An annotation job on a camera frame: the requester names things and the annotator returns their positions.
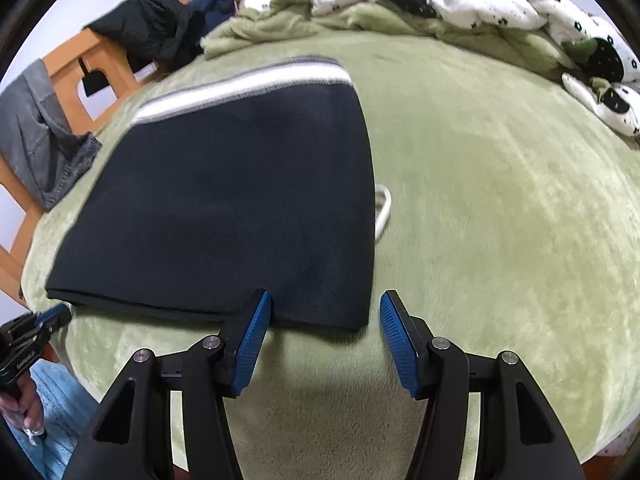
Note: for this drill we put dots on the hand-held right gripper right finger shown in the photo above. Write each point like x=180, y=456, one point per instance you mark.
x=400, y=345

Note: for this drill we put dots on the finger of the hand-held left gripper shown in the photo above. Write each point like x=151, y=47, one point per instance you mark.
x=55, y=316

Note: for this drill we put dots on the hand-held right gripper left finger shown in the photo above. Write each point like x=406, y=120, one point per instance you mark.
x=252, y=345

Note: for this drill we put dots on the black pants with white stripe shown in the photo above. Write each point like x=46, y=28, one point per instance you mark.
x=225, y=185

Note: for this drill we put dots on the person's left hand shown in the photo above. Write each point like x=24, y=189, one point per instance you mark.
x=27, y=410

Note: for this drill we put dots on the person's blue jeans leg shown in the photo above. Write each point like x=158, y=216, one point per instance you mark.
x=60, y=410

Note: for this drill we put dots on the green bed sheet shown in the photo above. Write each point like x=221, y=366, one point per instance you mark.
x=500, y=210

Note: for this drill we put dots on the grey jeans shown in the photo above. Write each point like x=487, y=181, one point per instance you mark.
x=35, y=135

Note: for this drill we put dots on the black jacket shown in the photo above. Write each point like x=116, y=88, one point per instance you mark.
x=150, y=30

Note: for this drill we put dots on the navy blue garment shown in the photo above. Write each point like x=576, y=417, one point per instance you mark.
x=215, y=7

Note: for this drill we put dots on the wooden bed frame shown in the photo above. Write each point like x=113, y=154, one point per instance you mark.
x=117, y=77

